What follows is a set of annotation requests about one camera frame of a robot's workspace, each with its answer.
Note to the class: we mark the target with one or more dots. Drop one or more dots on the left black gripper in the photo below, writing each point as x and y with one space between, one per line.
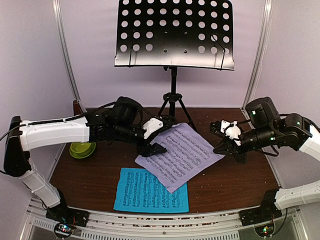
144 150

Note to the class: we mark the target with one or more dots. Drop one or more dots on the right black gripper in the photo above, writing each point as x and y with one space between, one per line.
228 147

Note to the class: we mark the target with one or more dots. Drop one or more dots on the lilac sheet music page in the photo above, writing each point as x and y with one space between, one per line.
187 154

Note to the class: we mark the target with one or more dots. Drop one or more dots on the black music stand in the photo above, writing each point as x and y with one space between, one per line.
175 33

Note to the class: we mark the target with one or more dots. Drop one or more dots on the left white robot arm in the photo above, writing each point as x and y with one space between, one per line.
124 120

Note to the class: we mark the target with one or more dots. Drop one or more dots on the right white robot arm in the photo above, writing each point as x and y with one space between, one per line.
275 130

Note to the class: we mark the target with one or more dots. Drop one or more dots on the blue sheet music page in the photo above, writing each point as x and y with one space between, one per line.
139 191

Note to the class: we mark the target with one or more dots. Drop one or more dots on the green bowl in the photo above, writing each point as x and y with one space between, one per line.
81 150

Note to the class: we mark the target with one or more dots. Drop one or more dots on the brown wooden metronome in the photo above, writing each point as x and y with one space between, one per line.
78 108

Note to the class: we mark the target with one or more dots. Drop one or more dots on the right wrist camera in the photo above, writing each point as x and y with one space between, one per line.
228 130

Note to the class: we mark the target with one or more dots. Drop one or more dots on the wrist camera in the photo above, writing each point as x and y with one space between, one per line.
151 126
228 130

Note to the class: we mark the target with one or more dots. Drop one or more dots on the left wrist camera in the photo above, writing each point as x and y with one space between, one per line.
151 126

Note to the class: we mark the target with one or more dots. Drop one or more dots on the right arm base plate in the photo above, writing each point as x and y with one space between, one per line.
260 217

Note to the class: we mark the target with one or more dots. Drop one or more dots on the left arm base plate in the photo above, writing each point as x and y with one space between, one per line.
70 216

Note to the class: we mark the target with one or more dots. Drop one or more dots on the aluminium front rail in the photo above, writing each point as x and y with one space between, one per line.
221 225

